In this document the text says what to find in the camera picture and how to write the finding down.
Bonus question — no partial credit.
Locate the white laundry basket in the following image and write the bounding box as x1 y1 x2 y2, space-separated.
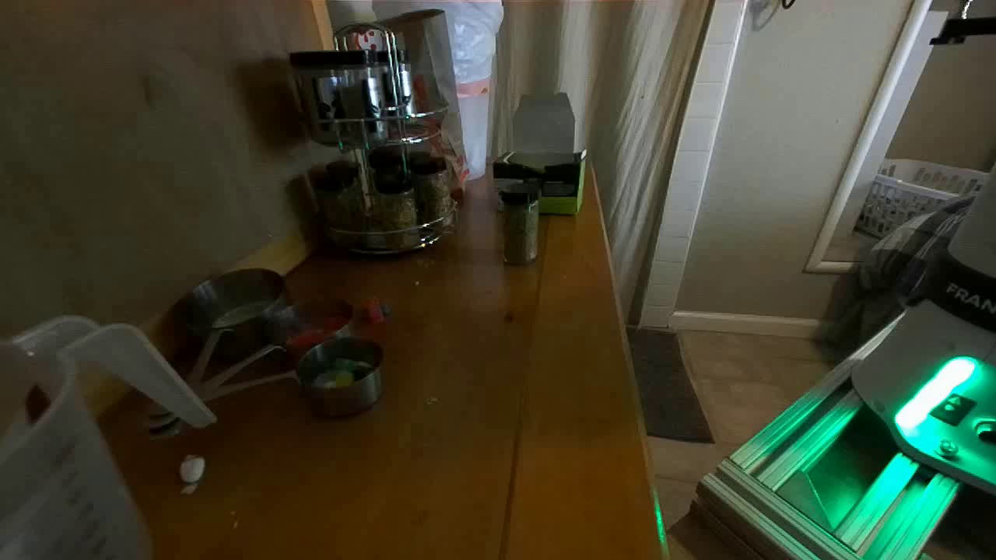
854 152 996 247

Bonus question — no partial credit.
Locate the wooden dresser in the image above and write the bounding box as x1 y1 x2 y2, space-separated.
98 166 673 560

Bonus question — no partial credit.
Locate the green tea box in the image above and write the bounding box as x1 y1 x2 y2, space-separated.
489 90 591 222

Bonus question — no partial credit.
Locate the beige curtain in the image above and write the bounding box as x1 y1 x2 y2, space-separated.
580 0 719 322

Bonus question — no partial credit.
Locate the clear plastic measuring jug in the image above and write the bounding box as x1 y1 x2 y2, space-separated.
0 316 222 560

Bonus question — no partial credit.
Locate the dark floor mat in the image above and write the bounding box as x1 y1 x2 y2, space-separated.
626 327 715 449

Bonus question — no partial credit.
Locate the small steel measuring cup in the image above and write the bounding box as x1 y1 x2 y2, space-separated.
200 336 389 420

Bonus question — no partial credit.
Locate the white door frame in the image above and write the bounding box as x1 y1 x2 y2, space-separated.
804 0 954 275

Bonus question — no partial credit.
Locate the wooden backboard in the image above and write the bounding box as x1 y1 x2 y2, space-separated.
0 0 336 346

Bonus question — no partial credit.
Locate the grey plaid cloth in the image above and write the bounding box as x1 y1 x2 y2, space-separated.
818 174 977 362

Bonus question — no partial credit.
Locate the small white object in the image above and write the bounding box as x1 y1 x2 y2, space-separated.
178 450 208 499

